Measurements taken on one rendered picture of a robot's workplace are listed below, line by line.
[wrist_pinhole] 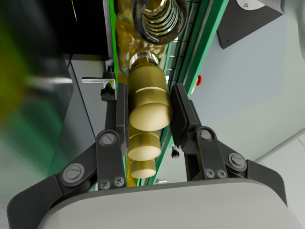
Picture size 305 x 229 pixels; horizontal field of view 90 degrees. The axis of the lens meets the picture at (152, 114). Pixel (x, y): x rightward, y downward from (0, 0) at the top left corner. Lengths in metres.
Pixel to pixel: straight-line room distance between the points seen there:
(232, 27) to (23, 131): 0.75
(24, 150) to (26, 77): 0.07
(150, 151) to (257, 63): 0.91
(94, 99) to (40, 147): 0.30
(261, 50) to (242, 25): 0.22
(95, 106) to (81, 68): 0.14
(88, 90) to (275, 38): 0.85
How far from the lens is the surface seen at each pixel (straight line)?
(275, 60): 1.07
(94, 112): 0.54
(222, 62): 0.89
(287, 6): 0.59
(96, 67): 0.42
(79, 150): 0.48
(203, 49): 0.33
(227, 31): 0.78
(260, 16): 0.83
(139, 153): 0.16
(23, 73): 0.20
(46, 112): 0.24
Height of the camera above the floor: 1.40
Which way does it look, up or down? 39 degrees down
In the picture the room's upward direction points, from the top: 171 degrees clockwise
